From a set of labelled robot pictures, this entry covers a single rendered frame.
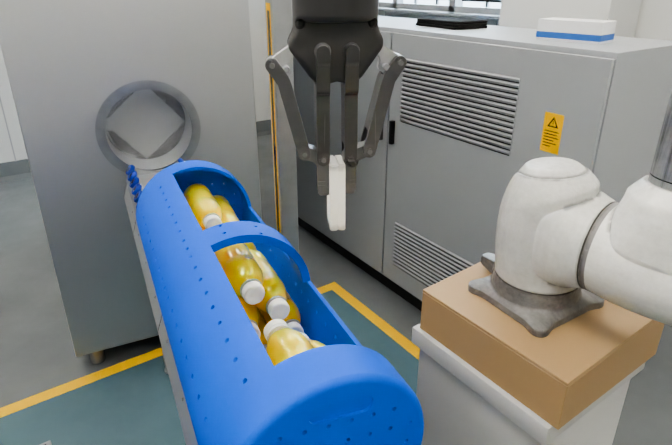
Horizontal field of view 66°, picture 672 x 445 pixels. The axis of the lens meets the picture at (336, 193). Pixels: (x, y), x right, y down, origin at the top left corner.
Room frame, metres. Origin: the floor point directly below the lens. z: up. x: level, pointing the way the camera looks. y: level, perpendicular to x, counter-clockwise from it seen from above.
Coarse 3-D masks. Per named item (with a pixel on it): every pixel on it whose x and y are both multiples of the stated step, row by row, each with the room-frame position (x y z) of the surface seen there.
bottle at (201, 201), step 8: (192, 184) 1.22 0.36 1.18; (200, 184) 1.22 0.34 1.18; (184, 192) 1.20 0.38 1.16; (192, 192) 1.17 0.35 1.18; (200, 192) 1.16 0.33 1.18; (208, 192) 1.17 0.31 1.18; (192, 200) 1.13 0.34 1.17; (200, 200) 1.11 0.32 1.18; (208, 200) 1.11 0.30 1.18; (192, 208) 1.11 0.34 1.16; (200, 208) 1.08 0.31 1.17; (208, 208) 1.08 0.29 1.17; (216, 208) 1.09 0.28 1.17; (200, 216) 1.07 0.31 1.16; (200, 224) 1.07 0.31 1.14
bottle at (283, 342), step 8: (280, 328) 0.65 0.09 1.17; (288, 328) 0.64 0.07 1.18; (272, 336) 0.63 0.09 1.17; (280, 336) 0.62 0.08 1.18; (288, 336) 0.61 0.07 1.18; (296, 336) 0.61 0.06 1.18; (304, 336) 0.62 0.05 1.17; (272, 344) 0.61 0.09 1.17; (280, 344) 0.60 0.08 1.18; (288, 344) 0.60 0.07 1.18; (296, 344) 0.59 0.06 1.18; (304, 344) 0.60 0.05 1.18; (272, 352) 0.60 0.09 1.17; (280, 352) 0.59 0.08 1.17; (288, 352) 0.58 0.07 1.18; (296, 352) 0.58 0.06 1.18; (272, 360) 0.59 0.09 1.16; (280, 360) 0.58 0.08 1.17
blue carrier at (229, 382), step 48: (144, 192) 1.17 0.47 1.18; (240, 192) 1.29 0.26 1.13; (144, 240) 1.03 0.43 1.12; (192, 240) 0.84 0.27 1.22; (240, 240) 0.83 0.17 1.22; (192, 288) 0.72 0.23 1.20; (288, 288) 0.95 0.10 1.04; (192, 336) 0.62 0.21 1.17; (240, 336) 0.57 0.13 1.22; (336, 336) 0.76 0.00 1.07; (192, 384) 0.56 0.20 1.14; (240, 384) 0.49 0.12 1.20; (288, 384) 0.47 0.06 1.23; (336, 384) 0.47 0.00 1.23; (384, 384) 0.49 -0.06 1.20; (240, 432) 0.43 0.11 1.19; (288, 432) 0.44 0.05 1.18; (336, 432) 0.46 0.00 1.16; (384, 432) 0.49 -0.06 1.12
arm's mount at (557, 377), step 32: (448, 288) 0.87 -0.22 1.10; (448, 320) 0.81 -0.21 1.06; (480, 320) 0.77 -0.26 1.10; (512, 320) 0.76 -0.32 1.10; (576, 320) 0.76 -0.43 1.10; (608, 320) 0.76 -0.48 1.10; (640, 320) 0.75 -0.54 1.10; (480, 352) 0.74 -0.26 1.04; (512, 352) 0.69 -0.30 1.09; (544, 352) 0.68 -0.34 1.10; (576, 352) 0.68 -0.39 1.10; (608, 352) 0.68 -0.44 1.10; (640, 352) 0.75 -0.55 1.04; (512, 384) 0.68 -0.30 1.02; (544, 384) 0.64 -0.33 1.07; (576, 384) 0.63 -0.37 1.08; (608, 384) 0.69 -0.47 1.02; (544, 416) 0.63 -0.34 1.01
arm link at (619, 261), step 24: (648, 192) 0.67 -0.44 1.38; (600, 216) 0.73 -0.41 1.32; (624, 216) 0.68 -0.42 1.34; (648, 216) 0.65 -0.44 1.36; (600, 240) 0.70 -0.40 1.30; (624, 240) 0.67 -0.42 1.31; (648, 240) 0.64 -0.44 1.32; (600, 264) 0.68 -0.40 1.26; (624, 264) 0.66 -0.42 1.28; (648, 264) 0.63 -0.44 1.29; (600, 288) 0.68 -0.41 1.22; (624, 288) 0.65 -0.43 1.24; (648, 288) 0.62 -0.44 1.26; (648, 312) 0.63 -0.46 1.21
